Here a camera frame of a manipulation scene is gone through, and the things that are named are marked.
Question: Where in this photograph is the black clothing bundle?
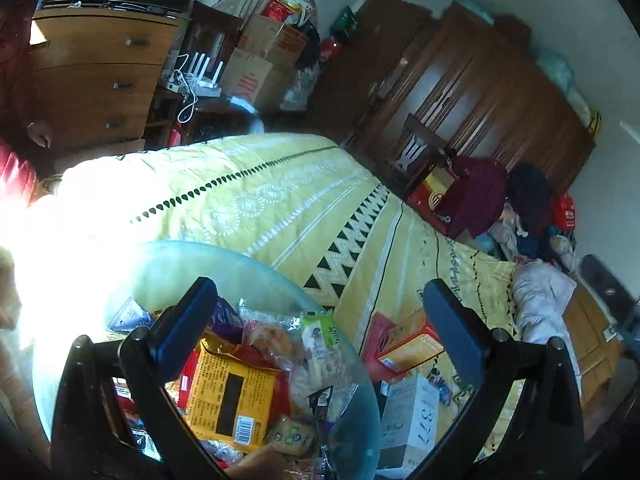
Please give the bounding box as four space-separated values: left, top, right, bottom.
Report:
295 25 321 71

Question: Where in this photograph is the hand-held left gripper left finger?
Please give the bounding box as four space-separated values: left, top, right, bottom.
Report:
49 276 228 480

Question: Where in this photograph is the large cardboard box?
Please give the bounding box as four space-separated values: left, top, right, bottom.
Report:
220 47 273 108

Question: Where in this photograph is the white cable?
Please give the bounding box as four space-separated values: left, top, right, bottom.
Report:
177 90 198 123

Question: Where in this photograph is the white router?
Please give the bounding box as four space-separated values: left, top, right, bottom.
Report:
182 50 223 98

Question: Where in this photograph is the brown wooden door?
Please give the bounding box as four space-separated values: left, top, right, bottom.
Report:
305 0 436 136

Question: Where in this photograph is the white carton box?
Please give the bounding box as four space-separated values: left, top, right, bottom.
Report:
380 375 442 473

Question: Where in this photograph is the green shopping bag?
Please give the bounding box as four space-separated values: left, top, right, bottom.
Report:
332 6 361 41

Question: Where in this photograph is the orange carton box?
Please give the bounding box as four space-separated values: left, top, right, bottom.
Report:
377 310 445 375

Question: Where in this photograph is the flat red box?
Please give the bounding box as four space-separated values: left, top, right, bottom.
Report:
361 311 401 378

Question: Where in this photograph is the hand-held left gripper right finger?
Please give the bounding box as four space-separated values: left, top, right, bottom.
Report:
422 279 587 480

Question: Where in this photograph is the pile of clothes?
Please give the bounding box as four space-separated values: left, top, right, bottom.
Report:
475 165 576 271

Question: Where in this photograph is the pile of mixed snack packets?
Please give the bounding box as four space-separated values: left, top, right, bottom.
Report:
107 295 361 480

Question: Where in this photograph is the small cardboard box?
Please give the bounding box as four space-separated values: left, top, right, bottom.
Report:
240 12 308 68

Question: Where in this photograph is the dark wooden wardrobe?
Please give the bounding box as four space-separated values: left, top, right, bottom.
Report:
345 0 596 201

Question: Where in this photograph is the pink floral duvet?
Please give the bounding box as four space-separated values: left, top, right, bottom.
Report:
510 257 581 376

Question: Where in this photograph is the carved wooden chair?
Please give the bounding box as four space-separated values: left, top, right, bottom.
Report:
387 114 448 191

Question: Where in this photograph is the white printed sack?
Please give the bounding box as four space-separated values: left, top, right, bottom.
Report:
282 67 321 111

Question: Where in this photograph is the dark side table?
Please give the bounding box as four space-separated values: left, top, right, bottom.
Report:
145 95 261 146

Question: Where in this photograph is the white plastic bag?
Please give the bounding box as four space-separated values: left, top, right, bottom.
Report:
280 0 313 26

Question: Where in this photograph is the yellow patterned blanket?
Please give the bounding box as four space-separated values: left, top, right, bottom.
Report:
30 132 531 461

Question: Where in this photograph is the red and yellow gift box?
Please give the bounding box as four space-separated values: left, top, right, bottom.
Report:
407 167 466 221

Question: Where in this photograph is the pale green bundle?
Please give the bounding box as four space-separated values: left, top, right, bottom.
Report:
532 47 576 103

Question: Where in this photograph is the maroon garment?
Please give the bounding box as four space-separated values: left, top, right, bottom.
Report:
440 155 508 241

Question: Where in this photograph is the red paper bag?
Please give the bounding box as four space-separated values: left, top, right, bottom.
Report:
262 0 296 23

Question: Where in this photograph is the light wooden dresser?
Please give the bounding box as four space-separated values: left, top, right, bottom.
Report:
10 7 181 153

